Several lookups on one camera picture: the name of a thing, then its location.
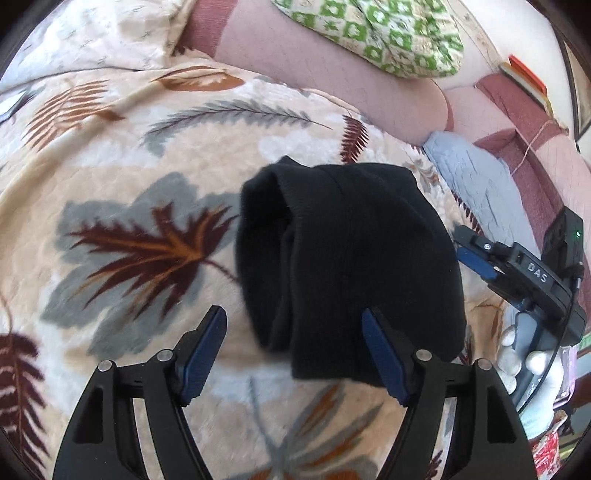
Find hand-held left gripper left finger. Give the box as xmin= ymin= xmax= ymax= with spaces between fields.
xmin=53 ymin=305 xmax=228 ymax=480

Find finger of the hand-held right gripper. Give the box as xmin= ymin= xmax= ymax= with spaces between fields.
xmin=454 ymin=224 xmax=499 ymax=254
xmin=456 ymin=248 xmax=500 ymax=282

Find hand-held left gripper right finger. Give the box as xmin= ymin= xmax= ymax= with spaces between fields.
xmin=361 ymin=308 xmax=539 ymax=480

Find black pants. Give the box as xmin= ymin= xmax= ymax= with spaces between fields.
xmin=235 ymin=156 xmax=467 ymax=384

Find person's right hand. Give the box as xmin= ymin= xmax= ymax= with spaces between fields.
xmin=496 ymin=324 xmax=568 ymax=437

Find light blue quilt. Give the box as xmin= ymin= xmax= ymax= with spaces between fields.
xmin=422 ymin=130 xmax=541 ymax=259

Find pink quilted sofa backrest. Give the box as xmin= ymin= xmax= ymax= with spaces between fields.
xmin=443 ymin=0 xmax=591 ymax=245

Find red floral cloth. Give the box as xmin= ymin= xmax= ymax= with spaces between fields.
xmin=530 ymin=406 xmax=580 ymax=480

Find orange book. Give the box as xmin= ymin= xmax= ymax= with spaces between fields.
xmin=499 ymin=54 xmax=556 ymax=114

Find leaf print fleece blanket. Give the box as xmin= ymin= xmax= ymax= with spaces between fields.
xmin=0 ymin=65 xmax=522 ymax=480

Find green patterned cloth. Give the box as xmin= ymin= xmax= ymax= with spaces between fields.
xmin=272 ymin=0 xmax=465 ymax=79

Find pink quilted bolster cushion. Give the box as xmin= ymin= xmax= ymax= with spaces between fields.
xmin=178 ymin=0 xmax=455 ymax=146

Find beige printed sheet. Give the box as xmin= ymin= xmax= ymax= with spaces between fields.
xmin=0 ymin=0 xmax=199 ymax=93

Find thin white cord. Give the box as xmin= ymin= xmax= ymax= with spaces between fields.
xmin=509 ymin=117 xmax=555 ymax=177

